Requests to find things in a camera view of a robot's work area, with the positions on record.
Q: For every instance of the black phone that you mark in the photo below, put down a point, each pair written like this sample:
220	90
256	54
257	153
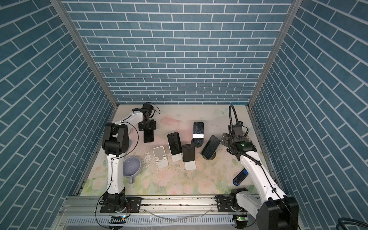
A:
188	153
174	143
198	130
211	146
148	136

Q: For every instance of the blue stapler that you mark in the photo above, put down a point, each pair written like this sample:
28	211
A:
238	179

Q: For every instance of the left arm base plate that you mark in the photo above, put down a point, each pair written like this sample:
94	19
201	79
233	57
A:
132	206

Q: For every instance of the black round stand rear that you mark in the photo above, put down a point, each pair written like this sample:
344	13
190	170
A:
197	142

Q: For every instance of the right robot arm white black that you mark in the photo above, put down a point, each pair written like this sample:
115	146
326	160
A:
273	210

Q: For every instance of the aluminium rail at front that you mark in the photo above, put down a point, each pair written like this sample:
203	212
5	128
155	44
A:
156	212

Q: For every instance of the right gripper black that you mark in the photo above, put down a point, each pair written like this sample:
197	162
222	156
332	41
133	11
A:
225	139

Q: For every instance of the white phone stand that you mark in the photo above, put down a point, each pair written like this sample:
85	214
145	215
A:
160	157
177	157
190	165

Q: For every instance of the lavender mug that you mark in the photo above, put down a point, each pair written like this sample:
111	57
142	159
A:
132	168

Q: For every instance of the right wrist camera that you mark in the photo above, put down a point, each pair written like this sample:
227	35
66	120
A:
233	118

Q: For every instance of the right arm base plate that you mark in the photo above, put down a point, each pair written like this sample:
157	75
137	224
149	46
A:
226	203

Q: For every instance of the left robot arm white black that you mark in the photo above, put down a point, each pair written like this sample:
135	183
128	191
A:
116	148

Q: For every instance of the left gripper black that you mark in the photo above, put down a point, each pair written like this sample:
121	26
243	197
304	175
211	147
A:
153	125

